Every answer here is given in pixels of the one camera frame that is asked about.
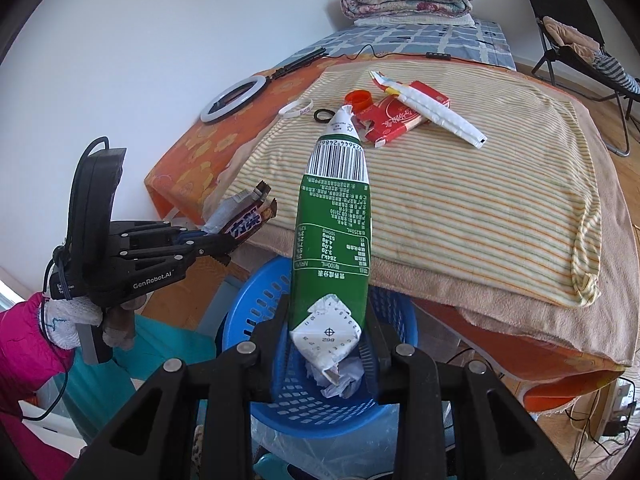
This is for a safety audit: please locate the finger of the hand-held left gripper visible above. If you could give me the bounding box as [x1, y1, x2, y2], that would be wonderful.
[117, 234, 238, 286]
[107, 219, 208, 251]

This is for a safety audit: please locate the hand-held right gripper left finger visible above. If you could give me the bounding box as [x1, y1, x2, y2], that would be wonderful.
[64, 321, 292, 480]

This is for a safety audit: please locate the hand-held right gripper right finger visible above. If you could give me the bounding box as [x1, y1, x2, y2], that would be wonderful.
[361, 310, 576, 480]

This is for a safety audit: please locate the brown snack wrapper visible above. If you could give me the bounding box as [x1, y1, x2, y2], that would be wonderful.
[202, 181, 278, 251]

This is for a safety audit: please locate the blue plastic basket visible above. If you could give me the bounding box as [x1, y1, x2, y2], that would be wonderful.
[215, 256, 420, 442]

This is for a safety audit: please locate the green milk carton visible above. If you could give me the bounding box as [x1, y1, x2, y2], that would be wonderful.
[289, 105, 373, 386]

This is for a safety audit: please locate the orange bottle cap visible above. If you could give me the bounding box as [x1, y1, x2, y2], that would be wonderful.
[345, 90, 374, 112]

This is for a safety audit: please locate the red paper box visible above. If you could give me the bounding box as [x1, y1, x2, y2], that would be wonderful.
[356, 80, 449, 149]

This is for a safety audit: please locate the long white tube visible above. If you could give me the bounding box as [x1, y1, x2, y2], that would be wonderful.
[369, 70, 488, 150]

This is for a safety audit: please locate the person's left forearm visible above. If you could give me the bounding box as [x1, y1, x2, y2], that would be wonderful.
[0, 292, 76, 417]

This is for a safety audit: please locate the person's left hand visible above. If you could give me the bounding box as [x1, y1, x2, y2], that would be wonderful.
[39, 297, 137, 352]

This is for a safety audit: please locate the crumpled white paper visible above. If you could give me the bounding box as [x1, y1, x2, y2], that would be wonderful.
[306, 357, 366, 401]

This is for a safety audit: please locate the orange floral bed sheet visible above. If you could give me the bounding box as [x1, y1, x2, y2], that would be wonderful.
[145, 52, 626, 413]

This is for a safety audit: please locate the clear plastic bag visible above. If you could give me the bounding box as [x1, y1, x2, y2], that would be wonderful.
[247, 412, 401, 480]

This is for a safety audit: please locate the teal plastic stool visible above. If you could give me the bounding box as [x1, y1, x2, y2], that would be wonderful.
[52, 280, 251, 446]

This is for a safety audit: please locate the beige blanket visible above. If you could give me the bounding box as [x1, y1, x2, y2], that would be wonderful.
[227, 75, 632, 368]

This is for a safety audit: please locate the white wristband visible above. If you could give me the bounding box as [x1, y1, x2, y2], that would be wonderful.
[278, 99, 315, 119]

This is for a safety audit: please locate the striped yellow blanket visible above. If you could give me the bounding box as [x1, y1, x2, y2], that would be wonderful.
[220, 62, 603, 308]

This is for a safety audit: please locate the black tripod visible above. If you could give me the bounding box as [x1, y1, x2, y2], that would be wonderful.
[265, 47, 328, 81]

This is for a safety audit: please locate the white power strip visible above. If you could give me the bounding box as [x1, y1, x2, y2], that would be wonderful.
[607, 377, 638, 436]

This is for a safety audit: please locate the blue checked bed sheet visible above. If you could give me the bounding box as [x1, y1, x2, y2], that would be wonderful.
[292, 19, 517, 71]

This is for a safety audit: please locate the striped garment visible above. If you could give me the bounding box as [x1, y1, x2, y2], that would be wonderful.
[592, 52, 640, 96]

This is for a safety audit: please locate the beige cloth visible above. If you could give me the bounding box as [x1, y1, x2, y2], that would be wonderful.
[542, 16, 601, 53]

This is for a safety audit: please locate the black floor cable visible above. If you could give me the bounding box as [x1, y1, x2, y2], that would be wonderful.
[444, 347, 507, 377]

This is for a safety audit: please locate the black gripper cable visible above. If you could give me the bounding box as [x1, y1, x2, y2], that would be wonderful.
[20, 136, 111, 422]

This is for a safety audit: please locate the white ring light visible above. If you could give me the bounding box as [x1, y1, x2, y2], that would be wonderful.
[200, 75, 273, 125]

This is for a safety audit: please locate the black ring light cable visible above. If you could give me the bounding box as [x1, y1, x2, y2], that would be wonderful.
[325, 44, 488, 64]

